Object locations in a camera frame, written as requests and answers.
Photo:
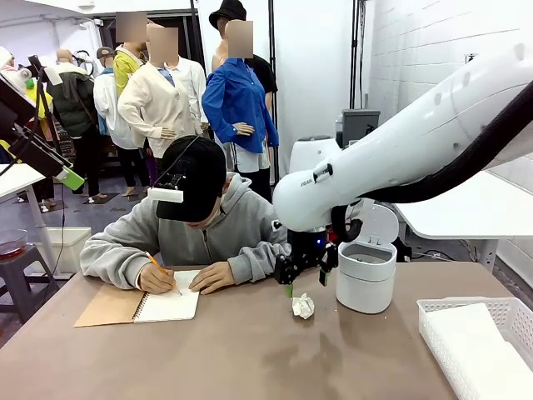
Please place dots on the white shirt mannequin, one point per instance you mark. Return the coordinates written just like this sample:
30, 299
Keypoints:
193, 91

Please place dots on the person right hand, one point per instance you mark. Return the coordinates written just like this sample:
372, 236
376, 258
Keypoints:
156, 281

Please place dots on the person left forearm grey sleeve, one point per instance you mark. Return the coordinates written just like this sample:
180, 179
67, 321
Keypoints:
258, 262

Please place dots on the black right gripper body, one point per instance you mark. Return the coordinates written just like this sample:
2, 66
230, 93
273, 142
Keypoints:
308, 250

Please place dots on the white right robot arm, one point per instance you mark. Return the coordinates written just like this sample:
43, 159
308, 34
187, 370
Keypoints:
395, 158

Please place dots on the white height-adjustable table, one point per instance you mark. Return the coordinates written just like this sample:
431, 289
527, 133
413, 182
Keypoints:
16, 177

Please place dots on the spiral notebook brown cover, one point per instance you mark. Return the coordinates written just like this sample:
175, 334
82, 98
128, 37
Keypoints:
166, 308

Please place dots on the person right forearm grey sleeve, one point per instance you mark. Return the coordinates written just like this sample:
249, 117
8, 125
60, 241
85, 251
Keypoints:
108, 258

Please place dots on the yellow pencil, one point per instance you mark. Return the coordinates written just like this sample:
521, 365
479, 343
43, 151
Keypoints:
155, 262

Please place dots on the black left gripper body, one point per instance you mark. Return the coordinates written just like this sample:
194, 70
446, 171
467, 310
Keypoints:
14, 112

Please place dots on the black light stand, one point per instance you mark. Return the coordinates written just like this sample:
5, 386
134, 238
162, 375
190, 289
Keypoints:
355, 62

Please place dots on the black head camera mount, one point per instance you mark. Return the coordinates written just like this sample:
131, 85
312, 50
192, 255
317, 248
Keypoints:
170, 181

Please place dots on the black tripod with phone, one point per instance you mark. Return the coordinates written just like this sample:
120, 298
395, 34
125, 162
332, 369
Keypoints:
41, 104

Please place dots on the clear bowl red liquid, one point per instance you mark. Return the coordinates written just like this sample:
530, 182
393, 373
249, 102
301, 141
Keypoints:
12, 246

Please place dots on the large white desk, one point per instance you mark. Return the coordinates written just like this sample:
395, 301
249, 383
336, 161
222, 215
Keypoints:
479, 208

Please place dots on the blue shirt mannequin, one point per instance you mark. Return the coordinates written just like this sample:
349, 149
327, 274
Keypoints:
233, 96

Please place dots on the white paper ball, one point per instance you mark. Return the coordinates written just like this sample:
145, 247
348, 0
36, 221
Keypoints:
303, 306

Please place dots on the white small trash bin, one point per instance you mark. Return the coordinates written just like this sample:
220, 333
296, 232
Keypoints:
364, 283

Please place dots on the white head camera box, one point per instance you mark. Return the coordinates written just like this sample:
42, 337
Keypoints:
166, 196

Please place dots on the flat white paper stack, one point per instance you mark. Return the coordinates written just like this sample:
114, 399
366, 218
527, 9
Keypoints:
466, 346

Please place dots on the white perforated plastic basket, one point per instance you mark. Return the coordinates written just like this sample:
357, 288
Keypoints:
426, 333

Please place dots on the person left hand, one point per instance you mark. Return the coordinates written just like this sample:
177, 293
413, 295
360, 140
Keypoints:
214, 277

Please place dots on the person head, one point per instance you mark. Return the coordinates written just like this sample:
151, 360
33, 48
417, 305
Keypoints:
204, 223

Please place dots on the black camera tripod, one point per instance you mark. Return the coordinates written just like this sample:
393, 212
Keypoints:
471, 58

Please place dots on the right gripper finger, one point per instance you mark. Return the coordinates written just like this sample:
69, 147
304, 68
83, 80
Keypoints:
287, 271
329, 260

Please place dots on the grey hoodie torso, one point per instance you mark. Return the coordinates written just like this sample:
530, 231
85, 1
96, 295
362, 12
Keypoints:
241, 216

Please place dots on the black vertical pole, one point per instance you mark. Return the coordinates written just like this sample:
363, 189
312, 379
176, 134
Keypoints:
272, 41

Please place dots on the cream cardigan mannequin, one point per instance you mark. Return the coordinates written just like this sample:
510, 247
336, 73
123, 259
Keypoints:
154, 108

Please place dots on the white storage box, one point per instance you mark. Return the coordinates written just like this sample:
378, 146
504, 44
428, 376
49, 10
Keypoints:
71, 250

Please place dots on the black baseball cap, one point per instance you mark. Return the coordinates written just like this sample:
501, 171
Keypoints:
195, 175

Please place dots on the dark puffer jacket mannequin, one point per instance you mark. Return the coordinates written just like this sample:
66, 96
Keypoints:
71, 108

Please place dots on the grey cap mannequin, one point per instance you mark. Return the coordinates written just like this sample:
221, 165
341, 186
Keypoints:
110, 108

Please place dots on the yellow jacket mannequin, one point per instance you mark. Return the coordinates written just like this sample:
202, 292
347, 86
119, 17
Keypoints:
123, 68

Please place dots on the grey plastic stool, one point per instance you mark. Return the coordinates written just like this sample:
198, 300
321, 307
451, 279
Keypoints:
16, 266

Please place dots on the grey box appliance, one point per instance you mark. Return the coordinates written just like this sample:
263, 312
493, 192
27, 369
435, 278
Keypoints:
360, 125

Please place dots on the black bucket hat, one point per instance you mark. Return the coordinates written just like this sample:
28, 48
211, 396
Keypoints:
227, 12

